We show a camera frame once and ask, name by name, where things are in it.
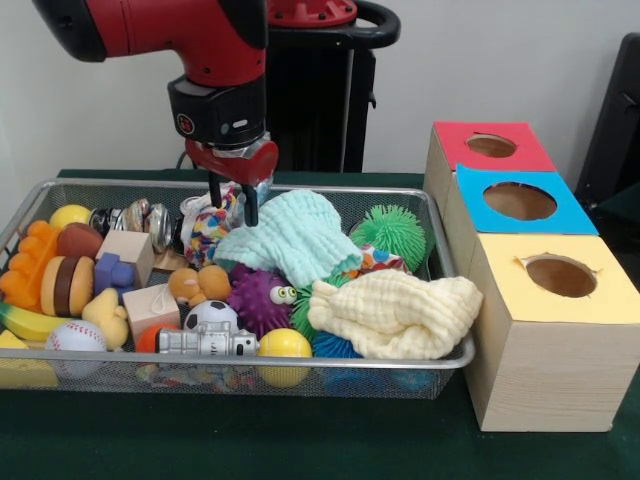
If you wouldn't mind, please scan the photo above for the small wooden block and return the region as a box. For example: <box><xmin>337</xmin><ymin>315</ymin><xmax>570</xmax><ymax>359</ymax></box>
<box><xmin>121</xmin><ymin>284</ymin><xmax>182</xmax><ymax>341</ymax></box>

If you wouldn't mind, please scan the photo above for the brown toy football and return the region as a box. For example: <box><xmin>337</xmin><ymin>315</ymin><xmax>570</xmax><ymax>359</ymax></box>
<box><xmin>54</xmin><ymin>223</ymin><xmax>105</xmax><ymax>262</ymax></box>

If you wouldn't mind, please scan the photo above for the white baseball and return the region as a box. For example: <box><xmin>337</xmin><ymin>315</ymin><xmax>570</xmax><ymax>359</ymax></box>
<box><xmin>47</xmin><ymin>320</ymin><xmax>109</xmax><ymax>381</ymax></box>

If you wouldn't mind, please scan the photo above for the tan wooden cube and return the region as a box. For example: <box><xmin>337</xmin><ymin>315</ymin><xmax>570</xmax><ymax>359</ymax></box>
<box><xmin>96</xmin><ymin>230</ymin><xmax>156</xmax><ymax>289</ymax></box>

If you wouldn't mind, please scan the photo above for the small green spiky toy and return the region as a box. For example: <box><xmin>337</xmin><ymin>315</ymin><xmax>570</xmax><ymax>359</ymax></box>
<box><xmin>290</xmin><ymin>278</ymin><xmax>346</xmax><ymax>343</ymax></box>

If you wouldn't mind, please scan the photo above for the yellow duck toy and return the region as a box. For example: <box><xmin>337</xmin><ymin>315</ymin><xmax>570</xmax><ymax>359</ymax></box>
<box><xmin>81</xmin><ymin>286</ymin><xmax>132</xmax><ymax>353</ymax></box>

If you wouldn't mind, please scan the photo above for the clear bottle with blue label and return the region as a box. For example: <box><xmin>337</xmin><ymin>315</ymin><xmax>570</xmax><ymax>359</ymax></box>
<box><xmin>222</xmin><ymin>186</ymin><xmax>246</xmax><ymax>219</ymax></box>

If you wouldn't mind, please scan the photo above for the blue spiky ball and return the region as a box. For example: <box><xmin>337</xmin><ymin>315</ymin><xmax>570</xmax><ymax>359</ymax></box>
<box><xmin>310</xmin><ymin>332</ymin><xmax>363</xmax><ymax>361</ymax></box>

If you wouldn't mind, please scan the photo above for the pale yellow cloth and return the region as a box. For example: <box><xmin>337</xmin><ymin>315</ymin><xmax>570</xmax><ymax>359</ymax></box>
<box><xmin>307</xmin><ymin>267</ymin><xmax>484</xmax><ymax>361</ymax></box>

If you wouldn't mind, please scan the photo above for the white multicoloured printed packet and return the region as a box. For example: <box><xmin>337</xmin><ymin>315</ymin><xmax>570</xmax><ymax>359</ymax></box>
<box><xmin>181</xmin><ymin>192</ymin><xmax>243</xmax><ymax>269</ymax></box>

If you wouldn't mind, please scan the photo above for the black chair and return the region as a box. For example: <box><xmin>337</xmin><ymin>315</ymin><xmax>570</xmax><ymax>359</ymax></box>
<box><xmin>575</xmin><ymin>33</ymin><xmax>640</xmax><ymax>251</ymax></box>

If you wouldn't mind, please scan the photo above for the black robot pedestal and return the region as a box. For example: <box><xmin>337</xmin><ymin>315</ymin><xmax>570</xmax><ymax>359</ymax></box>
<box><xmin>262</xmin><ymin>0</ymin><xmax>402</xmax><ymax>173</ymax></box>

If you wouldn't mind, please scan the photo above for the orange plush toy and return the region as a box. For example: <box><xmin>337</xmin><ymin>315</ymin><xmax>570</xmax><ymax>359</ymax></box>
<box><xmin>167</xmin><ymin>264</ymin><xmax>233</xmax><ymax>308</ymax></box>

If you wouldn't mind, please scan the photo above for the small soccer ball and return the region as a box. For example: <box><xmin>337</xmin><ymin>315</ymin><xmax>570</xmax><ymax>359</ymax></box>
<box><xmin>185</xmin><ymin>300</ymin><xmax>241</xmax><ymax>333</ymax></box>

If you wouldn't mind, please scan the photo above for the purple block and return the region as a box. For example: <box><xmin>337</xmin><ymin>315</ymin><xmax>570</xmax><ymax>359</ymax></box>
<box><xmin>93</xmin><ymin>252</ymin><xmax>140</xmax><ymax>297</ymax></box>

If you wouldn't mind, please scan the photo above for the purple fuzzy toy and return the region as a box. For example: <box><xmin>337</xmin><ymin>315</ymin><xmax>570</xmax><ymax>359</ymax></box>
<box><xmin>228</xmin><ymin>266</ymin><xmax>299</xmax><ymax>341</ymax></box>

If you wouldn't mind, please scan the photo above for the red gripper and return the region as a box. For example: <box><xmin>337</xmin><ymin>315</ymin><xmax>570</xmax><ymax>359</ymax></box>
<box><xmin>184</xmin><ymin>134</ymin><xmax>281</xmax><ymax>229</ymax></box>

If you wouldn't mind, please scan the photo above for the multicoloured toy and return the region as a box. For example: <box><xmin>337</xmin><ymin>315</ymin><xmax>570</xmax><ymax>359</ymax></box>
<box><xmin>345</xmin><ymin>245</ymin><xmax>411</xmax><ymax>279</ymax></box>

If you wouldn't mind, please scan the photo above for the wooden box with three holes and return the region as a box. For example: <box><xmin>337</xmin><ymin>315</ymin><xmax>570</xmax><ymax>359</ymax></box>
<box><xmin>423</xmin><ymin>121</ymin><xmax>640</xmax><ymax>433</ymax></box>

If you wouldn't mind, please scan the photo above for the clear mesh bin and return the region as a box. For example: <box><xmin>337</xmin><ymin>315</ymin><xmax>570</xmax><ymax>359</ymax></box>
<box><xmin>0</xmin><ymin>178</ymin><xmax>477</xmax><ymax>401</ymax></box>

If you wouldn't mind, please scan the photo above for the small yellow ball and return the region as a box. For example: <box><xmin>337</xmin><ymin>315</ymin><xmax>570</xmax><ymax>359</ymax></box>
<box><xmin>49</xmin><ymin>204</ymin><xmax>96</xmax><ymax>231</ymax></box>

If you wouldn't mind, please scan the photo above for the yellow block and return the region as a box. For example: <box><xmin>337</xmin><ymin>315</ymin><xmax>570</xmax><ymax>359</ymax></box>
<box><xmin>0</xmin><ymin>332</ymin><xmax>61</xmax><ymax>391</ymax></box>

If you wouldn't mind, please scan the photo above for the green fuzzy toy with eyes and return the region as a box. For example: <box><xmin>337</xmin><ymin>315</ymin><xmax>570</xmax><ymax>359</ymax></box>
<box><xmin>350</xmin><ymin>204</ymin><xmax>428</xmax><ymax>273</ymax></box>

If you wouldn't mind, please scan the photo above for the toy hamburger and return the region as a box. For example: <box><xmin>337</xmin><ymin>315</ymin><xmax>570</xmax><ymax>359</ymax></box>
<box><xmin>39</xmin><ymin>255</ymin><xmax>99</xmax><ymax>318</ymax></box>

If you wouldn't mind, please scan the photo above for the orange spiky toy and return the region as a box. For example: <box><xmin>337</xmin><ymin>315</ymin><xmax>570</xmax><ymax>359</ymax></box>
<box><xmin>0</xmin><ymin>220</ymin><xmax>57</xmax><ymax>309</ymax></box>

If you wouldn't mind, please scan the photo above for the crushed silver can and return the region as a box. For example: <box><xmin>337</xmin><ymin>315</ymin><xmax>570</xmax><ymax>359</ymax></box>
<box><xmin>92</xmin><ymin>197</ymin><xmax>153</xmax><ymax>238</ymax></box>

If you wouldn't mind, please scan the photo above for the small red ball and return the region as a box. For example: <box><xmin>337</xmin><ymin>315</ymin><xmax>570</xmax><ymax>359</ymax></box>
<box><xmin>136</xmin><ymin>324</ymin><xmax>166</xmax><ymax>354</ymax></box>

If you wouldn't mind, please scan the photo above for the silver robot toy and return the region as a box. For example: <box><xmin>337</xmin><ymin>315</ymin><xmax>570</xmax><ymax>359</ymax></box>
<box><xmin>157</xmin><ymin>322</ymin><xmax>260</xmax><ymax>358</ymax></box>

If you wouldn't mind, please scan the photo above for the yellow toy banana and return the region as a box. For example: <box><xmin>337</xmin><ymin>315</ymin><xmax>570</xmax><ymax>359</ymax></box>
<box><xmin>0</xmin><ymin>299</ymin><xmax>69</xmax><ymax>343</ymax></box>

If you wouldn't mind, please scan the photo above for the mint green cloth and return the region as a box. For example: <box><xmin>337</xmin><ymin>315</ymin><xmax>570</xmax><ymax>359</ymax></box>
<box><xmin>213</xmin><ymin>190</ymin><xmax>365</xmax><ymax>288</ymax></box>

